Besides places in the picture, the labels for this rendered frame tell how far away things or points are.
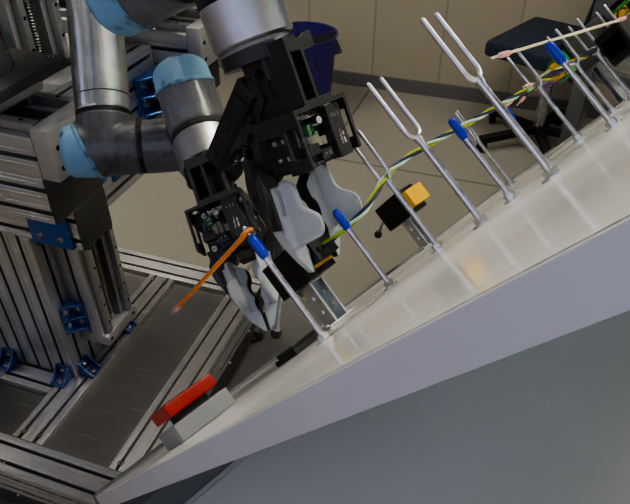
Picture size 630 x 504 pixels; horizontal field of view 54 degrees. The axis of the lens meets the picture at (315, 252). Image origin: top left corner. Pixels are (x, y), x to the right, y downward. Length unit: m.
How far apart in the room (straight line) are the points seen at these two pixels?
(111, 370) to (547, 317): 1.75
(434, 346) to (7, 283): 1.60
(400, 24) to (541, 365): 2.95
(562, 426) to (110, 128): 0.76
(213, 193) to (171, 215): 2.08
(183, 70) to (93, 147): 0.17
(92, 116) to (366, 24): 3.05
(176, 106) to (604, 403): 0.74
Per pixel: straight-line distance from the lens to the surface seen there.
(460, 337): 0.18
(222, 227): 0.72
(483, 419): 0.97
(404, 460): 0.91
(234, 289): 0.71
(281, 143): 0.57
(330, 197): 0.62
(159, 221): 2.78
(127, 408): 1.78
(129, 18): 0.66
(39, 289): 1.66
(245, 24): 0.56
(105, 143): 0.90
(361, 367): 0.22
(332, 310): 0.66
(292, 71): 0.54
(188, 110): 0.79
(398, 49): 3.85
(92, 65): 0.93
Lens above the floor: 1.55
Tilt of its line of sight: 38 degrees down
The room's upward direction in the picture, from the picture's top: straight up
